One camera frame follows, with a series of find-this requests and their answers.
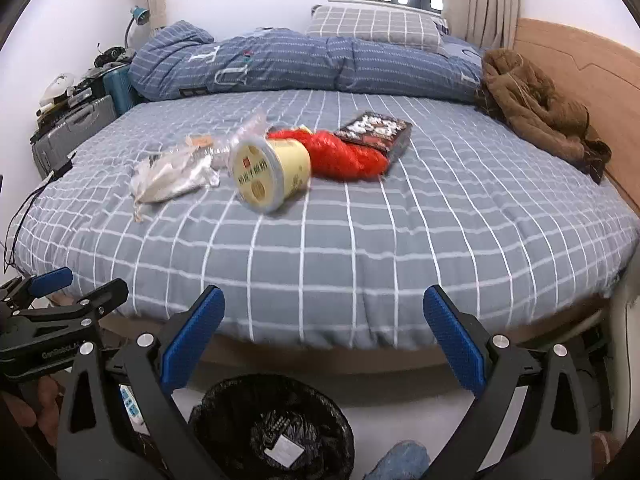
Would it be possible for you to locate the yellow instant noodle cup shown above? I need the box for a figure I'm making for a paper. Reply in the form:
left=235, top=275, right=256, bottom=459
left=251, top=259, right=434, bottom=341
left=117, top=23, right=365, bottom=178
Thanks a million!
left=228, top=136, right=311, bottom=214

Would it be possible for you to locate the red plastic bag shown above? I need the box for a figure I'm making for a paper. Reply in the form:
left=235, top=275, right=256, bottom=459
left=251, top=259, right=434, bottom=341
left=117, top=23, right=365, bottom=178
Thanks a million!
left=267, top=129, right=388, bottom=181

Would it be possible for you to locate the dark snack box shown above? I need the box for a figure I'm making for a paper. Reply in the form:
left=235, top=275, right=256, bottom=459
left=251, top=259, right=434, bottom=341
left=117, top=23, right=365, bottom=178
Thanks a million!
left=334, top=112, right=412, bottom=162

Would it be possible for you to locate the black lined trash bin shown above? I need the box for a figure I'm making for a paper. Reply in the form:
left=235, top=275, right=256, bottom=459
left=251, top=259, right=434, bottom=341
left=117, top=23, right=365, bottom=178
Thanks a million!
left=189, top=374, right=355, bottom=479

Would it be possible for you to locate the person's left hand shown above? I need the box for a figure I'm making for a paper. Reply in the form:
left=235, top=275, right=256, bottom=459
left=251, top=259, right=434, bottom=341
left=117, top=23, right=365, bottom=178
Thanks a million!
left=1, top=376, right=60, bottom=448

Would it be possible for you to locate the blue slipper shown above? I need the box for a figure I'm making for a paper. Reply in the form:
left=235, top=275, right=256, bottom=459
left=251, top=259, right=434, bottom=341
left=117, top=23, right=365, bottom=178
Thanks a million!
left=363, top=441, right=431, bottom=480

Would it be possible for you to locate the grey suitcase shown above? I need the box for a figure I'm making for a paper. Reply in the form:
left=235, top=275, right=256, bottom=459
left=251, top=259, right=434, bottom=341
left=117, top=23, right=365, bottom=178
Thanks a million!
left=29, top=96, right=117, bottom=179

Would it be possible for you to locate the teal suitcase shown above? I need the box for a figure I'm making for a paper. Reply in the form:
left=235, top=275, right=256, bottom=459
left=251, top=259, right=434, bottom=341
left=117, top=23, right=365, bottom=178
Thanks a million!
left=102, top=64, right=142, bottom=116

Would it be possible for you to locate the grey checked bed sheet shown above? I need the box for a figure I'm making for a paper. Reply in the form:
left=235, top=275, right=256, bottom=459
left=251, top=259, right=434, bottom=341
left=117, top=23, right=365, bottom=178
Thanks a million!
left=9, top=90, right=639, bottom=349

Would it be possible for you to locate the blue striped duvet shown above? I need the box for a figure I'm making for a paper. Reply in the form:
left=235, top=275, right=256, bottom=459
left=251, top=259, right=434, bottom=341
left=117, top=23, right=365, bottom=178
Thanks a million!
left=129, top=21, right=482, bottom=103

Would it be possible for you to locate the teal desk lamp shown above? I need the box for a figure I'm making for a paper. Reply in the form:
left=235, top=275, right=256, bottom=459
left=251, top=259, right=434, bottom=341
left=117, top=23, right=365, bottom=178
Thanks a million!
left=124, top=6, right=150, bottom=49

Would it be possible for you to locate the brown fleece jacket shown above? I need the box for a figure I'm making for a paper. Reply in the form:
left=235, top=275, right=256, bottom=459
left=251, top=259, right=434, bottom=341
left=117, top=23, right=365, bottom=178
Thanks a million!
left=476, top=48, right=612, bottom=183

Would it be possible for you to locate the wooden headboard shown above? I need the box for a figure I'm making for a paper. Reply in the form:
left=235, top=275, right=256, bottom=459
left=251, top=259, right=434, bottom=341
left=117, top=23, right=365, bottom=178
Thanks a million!
left=514, top=18, right=640, bottom=209

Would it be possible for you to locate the grey checked pillow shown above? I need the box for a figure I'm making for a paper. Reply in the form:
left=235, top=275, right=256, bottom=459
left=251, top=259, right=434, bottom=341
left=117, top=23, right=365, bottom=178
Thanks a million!
left=306, top=6, right=442, bottom=52

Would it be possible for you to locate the beige curtain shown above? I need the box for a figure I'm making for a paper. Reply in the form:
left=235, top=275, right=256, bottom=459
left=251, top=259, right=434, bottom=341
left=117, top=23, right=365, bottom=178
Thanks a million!
left=442, top=0, right=520, bottom=49

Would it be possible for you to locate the black charging cable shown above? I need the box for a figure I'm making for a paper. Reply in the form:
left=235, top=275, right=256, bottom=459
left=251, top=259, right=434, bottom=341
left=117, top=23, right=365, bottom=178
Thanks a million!
left=2, top=152, right=76, bottom=273

